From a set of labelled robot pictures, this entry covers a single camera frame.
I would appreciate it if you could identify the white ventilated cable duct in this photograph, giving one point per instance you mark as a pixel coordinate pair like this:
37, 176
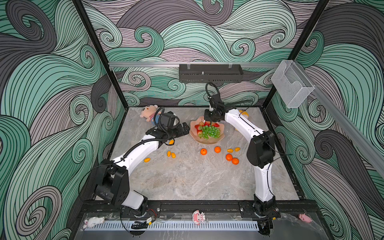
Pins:
180, 226

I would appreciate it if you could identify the green grape bunch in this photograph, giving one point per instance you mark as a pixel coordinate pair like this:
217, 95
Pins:
210, 132

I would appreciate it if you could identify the black wall tray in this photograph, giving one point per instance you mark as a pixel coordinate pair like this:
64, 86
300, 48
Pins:
210, 73

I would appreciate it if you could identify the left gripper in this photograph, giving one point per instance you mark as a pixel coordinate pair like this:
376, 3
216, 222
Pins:
180, 133

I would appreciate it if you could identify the pink scalloped fruit bowl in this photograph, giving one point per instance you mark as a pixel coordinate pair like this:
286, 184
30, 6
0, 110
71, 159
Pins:
193, 132

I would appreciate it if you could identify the aluminium rail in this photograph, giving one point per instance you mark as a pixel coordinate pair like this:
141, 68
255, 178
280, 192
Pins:
152, 64
333, 98

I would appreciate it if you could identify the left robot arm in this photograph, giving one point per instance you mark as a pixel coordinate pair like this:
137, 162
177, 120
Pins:
113, 176

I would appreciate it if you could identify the clear plastic wall bin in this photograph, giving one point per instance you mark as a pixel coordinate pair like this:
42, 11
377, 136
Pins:
292, 83

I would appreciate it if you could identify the pink pig toy small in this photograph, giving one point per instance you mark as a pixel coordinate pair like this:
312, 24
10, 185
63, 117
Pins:
305, 218

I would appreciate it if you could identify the white mouse toy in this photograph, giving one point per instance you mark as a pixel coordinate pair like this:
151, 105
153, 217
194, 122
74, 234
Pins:
92, 222

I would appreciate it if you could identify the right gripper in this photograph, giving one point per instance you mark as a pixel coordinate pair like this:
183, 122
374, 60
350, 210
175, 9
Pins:
207, 116

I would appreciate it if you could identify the pink pig plush toy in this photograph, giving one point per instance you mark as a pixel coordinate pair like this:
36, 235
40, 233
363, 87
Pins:
149, 112

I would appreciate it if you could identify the aluminium rail back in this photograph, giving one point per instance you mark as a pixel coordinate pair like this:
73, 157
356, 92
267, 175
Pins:
152, 64

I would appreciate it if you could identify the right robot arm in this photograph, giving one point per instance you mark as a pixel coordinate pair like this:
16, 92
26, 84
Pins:
260, 152

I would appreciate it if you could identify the pink octopus figurine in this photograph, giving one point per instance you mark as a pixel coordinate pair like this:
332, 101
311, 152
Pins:
198, 217

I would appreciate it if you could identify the yellow chick plush toy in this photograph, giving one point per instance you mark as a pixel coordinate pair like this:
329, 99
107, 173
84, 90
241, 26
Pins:
244, 114

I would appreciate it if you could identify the aluminium rail right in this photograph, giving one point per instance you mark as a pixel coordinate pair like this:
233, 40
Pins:
333, 98

